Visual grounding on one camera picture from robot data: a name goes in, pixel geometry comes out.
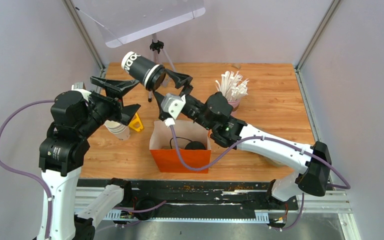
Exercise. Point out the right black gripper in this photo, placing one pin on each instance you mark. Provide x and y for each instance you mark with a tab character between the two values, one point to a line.
181	80

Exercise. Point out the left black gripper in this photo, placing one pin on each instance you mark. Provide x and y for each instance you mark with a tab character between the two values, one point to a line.
115	89

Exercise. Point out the cardboard cup carrier tray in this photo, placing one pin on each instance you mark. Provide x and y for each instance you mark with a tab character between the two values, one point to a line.
274	162

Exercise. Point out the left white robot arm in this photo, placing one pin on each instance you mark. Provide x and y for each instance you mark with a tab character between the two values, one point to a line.
77	114

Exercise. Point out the orange paper bag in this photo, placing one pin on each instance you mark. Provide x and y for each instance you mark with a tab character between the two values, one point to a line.
163	150

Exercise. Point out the stack of paper cups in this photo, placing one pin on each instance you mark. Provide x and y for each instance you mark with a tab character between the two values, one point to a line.
121	131

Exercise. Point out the yellow triangular plastic stand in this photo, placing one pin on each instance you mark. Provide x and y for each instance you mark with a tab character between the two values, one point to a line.
136	123

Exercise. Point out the grey tripod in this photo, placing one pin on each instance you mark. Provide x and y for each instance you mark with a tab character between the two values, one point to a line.
157	47

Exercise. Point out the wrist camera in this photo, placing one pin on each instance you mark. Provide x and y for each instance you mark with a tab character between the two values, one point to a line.
172	105
80	87

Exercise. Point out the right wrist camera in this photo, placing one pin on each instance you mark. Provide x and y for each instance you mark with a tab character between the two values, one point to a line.
172	105

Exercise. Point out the white reflector board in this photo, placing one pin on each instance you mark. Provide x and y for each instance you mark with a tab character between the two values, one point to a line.
123	21

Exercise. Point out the black paper coffee cup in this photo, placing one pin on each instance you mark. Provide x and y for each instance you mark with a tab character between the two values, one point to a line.
150	74

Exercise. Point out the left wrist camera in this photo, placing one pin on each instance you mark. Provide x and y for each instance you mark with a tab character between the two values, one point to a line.
80	87

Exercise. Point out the pink straw holder cup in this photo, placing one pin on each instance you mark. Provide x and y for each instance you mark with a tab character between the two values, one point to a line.
235	105

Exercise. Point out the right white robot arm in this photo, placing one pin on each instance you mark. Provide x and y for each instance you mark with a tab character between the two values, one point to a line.
311	163

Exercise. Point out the bundle of wrapped straws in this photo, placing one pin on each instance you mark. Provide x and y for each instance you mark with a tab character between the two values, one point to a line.
232	85

